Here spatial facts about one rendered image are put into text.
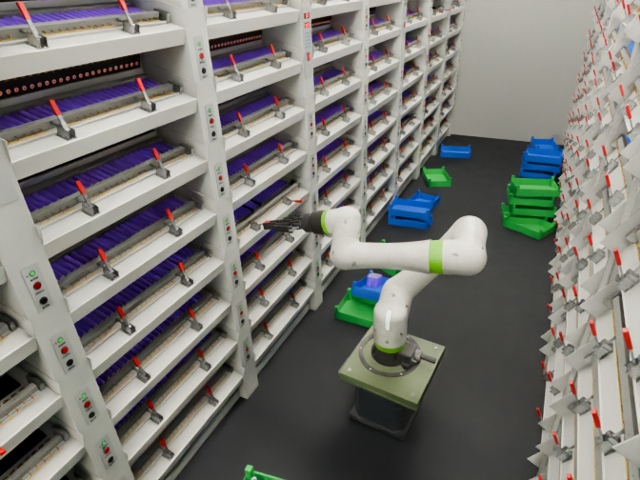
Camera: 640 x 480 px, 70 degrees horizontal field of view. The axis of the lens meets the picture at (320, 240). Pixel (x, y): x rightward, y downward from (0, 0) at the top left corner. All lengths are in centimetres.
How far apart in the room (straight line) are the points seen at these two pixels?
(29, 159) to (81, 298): 39
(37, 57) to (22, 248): 41
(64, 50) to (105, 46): 11
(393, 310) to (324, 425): 64
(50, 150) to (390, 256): 104
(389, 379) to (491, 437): 54
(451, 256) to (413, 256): 12
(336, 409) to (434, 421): 43
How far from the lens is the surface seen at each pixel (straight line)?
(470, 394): 230
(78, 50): 126
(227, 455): 209
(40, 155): 120
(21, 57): 118
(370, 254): 161
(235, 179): 185
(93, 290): 138
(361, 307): 269
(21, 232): 120
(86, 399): 148
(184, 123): 161
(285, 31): 213
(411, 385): 184
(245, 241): 187
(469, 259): 154
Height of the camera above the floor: 167
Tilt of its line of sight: 30 degrees down
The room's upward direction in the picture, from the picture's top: 2 degrees counter-clockwise
